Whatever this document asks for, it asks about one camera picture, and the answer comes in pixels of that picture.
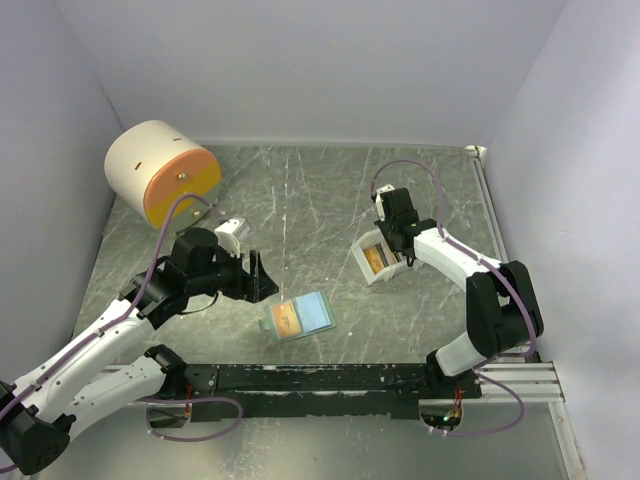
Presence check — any round white drawer cabinet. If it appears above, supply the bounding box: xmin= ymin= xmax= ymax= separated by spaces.
xmin=104 ymin=120 xmax=222 ymax=230

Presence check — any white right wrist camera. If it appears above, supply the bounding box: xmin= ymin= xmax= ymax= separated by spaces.
xmin=374 ymin=184 xmax=395 ymax=221

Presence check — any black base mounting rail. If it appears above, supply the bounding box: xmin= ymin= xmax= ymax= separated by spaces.
xmin=143 ymin=363 xmax=481 ymax=422

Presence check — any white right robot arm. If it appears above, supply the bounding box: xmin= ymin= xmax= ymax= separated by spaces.
xmin=372 ymin=185 xmax=544 ymax=398

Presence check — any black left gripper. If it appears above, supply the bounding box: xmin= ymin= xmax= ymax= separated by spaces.
xmin=187 ymin=242 xmax=279 ymax=302

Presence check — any orange credit card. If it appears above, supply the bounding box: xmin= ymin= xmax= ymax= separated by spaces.
xmin=270 ymin=300 xmax=302 ymax=340

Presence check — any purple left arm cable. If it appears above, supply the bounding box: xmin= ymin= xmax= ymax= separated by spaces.
xmin=0 ymin=194 xmax=226 ymax=473

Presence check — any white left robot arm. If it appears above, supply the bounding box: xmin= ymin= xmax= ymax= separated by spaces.
xmin=1 ymin=228 xmax=279 ymax=475

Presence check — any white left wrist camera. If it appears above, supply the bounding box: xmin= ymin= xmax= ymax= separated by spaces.
xmin=214 ymin=218 xmax=251 ymax=258

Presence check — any white plastic card tray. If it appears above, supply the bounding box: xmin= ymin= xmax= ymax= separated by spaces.
xmin=350 ymin=228 xmax=424 ymax=285

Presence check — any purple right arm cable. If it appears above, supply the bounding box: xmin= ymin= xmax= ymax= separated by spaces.
xmin=371 ymin=158 xmax=538 ymax=359

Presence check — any green card holder wallet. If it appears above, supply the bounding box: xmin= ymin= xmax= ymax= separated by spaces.
xmin=258 ymin=290 xmax=336 ymax=343

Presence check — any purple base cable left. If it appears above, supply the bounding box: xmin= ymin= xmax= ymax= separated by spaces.
xmin=134 ymin=396 xmax=245 ymax=443

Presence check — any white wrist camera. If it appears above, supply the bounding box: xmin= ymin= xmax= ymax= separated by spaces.
xmin=374 ymin=184 xmax=395 ymax=221
xmin=214 ymin=218 xmax=251 ymax=258

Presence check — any stack of cards in tray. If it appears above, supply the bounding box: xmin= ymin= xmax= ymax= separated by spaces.
xmin=363 ymin=242 xmax=400 ymax=274

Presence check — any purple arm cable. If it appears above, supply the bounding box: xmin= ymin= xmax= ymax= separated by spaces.
xmin=371 ymin=158 xmax=538 ymax=359
xmin=0 ymin=194 xmax=226 ymax=473

